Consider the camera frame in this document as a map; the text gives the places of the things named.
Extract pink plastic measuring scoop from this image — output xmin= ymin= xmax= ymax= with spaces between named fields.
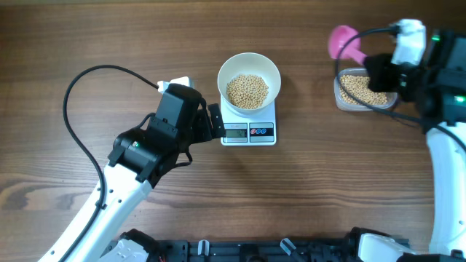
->
xmin=328 ymin=25 xmax=366 ymax=65

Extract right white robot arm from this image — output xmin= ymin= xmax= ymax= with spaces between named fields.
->
xmin=333 ymin=20 xmax=465 ymax=261

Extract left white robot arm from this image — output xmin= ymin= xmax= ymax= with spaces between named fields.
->
xmin=41 ymin=84 xmax=225 ymax=261

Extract white digital kitchen scale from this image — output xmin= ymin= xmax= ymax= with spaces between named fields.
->
xmin=221 ymin=98 xmax=277 ymax=146

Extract soybeans in white bowl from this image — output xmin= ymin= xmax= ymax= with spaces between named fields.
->
xmin=226 ymin=74 xmax=269 ymax=109

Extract white bowl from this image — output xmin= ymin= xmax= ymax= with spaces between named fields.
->
xmin=217 ymin=52 xmax=282 ymax=115

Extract clear container of soybeans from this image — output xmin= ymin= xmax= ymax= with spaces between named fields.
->
xmin=334 ymin=68 xmax=398 ymax=111

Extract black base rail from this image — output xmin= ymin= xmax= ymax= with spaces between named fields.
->
xmin=154 ymin=239 xmax=359 ymax=262

